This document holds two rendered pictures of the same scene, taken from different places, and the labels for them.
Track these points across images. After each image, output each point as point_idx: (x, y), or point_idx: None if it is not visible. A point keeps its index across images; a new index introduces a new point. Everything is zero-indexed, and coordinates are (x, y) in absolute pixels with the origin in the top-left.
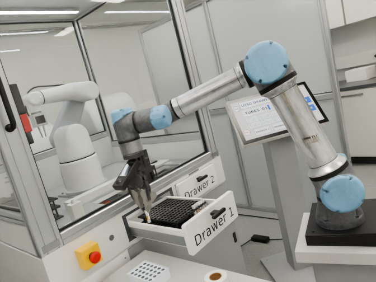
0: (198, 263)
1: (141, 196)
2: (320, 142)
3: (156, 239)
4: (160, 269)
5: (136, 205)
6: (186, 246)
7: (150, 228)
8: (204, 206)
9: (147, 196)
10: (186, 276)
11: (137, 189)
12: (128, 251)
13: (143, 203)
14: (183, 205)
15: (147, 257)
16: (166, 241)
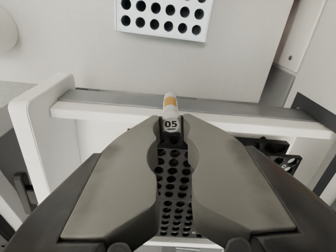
0: (97, 89)
1: (153, 175)
2: None
3: (195, 101)
4: (133, 19)
5: (327, 195)
6: (84, 90)
7: (215, 117)
8: None
9: (79, 178)
10: (88, 43)
11: (220, 239)
12: (289, 75)
13: (154, 136)
14: (177, 219)
15: (230, 79)
16: (156, 97)
